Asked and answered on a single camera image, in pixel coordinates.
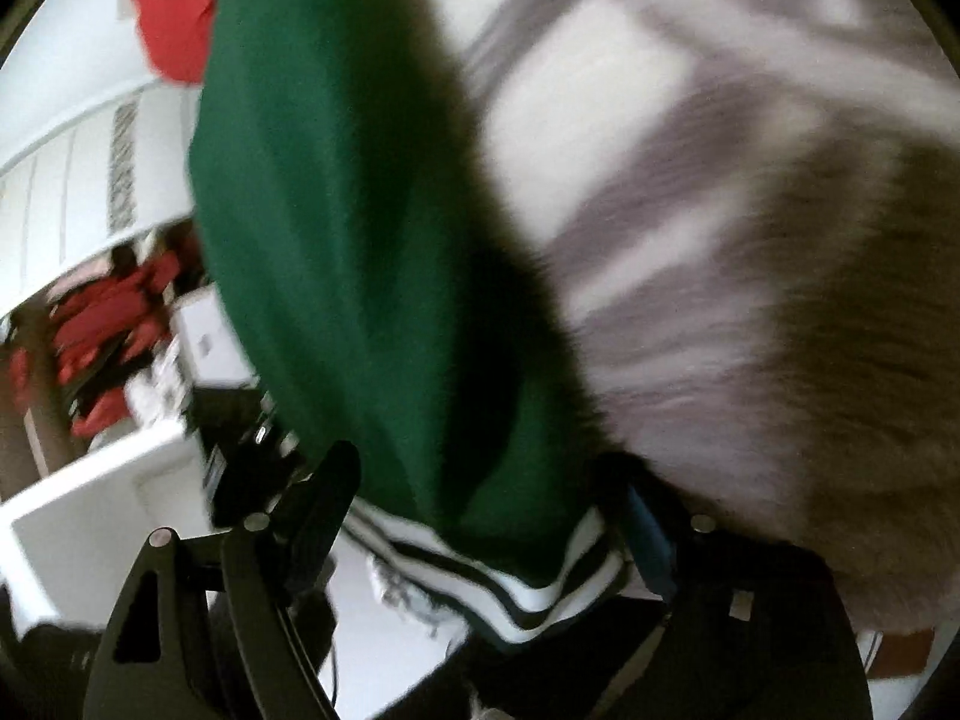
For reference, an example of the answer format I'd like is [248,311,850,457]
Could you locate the white drawer unit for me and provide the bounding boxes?
[0,289,261,632]

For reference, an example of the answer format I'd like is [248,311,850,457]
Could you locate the purple floral bed blanket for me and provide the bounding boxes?
[420,0,960,635]

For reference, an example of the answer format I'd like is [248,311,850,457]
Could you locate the green and white varsity jacket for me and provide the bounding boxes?
[184,0,629,647]

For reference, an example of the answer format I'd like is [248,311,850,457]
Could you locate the white wardrobe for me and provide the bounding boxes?
[0,0,205,310]

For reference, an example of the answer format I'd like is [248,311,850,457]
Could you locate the pile of hanging clothes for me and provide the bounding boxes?
[7,229,211,440]

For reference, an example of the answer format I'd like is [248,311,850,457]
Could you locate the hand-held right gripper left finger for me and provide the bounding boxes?
[82,441,362,720]

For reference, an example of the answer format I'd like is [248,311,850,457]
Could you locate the red duvet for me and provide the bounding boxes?
[129,0,224,85]

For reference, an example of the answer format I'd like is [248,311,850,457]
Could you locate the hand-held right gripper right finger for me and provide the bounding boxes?
[598,454,876,720]

